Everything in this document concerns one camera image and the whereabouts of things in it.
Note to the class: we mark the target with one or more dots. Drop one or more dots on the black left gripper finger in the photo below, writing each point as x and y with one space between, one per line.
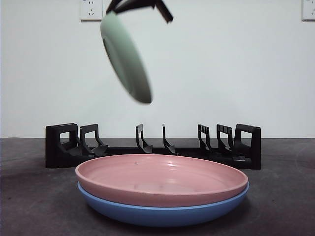
113 5

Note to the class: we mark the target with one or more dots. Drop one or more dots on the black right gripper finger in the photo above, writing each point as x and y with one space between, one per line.
163 11

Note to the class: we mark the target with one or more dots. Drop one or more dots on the white wall socket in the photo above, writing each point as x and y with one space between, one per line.
89 11
308 9

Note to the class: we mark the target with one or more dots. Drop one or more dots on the blue round plate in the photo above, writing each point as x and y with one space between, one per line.
162 216

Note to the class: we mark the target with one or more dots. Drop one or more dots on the pink round plate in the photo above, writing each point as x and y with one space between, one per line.
160 177

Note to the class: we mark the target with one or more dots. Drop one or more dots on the green round plate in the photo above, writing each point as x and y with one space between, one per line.
128 61

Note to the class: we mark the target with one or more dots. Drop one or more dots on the black plastic plate rack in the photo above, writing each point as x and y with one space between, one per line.
256 147

